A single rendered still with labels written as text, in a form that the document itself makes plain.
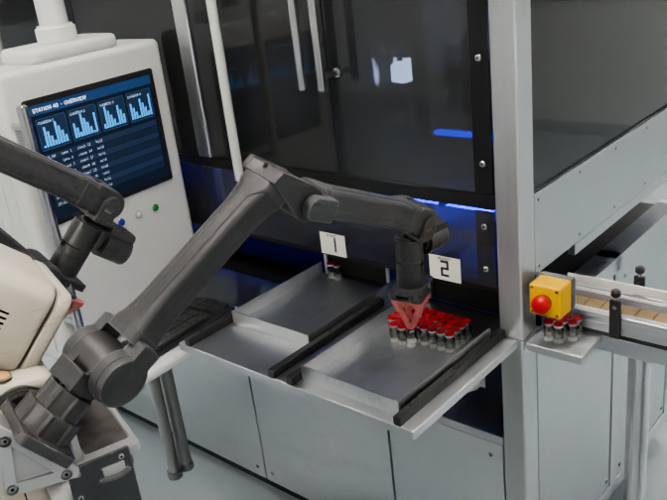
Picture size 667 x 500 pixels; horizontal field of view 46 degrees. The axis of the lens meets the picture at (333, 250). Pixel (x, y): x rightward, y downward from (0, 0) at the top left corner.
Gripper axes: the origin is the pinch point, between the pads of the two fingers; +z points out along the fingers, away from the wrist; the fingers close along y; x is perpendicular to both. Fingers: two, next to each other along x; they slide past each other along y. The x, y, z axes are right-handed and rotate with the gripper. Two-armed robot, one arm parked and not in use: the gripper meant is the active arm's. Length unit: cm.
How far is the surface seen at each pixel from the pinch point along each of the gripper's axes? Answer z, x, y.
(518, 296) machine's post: -1.4, -18.5, 16.1
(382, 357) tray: 10.6, 8.0, 1.6
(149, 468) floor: 102, 124, 44
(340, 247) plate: -2.6, 29.8, 28.8
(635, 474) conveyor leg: 46, -44, 26
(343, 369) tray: 10.9, 14.3, -5.3
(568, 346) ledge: 9.4, -29.3, 16.5
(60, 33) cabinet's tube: -59, 93, 11
